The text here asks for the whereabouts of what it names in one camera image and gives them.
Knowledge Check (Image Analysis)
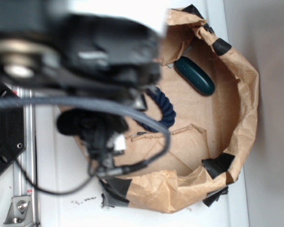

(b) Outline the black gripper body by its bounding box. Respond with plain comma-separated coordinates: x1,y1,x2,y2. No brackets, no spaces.
44,14,160,105

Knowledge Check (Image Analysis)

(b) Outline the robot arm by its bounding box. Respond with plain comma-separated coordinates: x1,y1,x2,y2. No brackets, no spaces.
0,0,168,106

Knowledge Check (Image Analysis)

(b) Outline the dark green oval case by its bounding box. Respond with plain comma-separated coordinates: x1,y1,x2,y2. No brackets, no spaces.
174,56,215,96

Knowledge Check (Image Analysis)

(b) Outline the brown paper bag bin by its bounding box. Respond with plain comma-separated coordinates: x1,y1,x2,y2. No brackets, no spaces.
100,5,259,213

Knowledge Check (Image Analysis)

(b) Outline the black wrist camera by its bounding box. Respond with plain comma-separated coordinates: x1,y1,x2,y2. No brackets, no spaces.
57,108,128,178

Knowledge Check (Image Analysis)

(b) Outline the navy blue rope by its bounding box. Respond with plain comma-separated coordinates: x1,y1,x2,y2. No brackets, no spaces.
140,86,177,132

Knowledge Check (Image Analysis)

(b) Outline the grey braided cable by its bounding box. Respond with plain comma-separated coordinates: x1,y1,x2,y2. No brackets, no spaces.
0,96,171,196

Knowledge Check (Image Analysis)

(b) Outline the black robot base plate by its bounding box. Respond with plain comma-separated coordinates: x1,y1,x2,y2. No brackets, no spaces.
0,107,26,176

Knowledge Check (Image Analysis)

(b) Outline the aluminium frame rail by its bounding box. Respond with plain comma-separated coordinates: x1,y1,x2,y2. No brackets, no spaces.
11,85,40,227

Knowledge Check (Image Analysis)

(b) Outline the metal corner bracket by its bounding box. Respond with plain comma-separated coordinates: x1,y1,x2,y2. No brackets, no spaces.
3,195,34,227

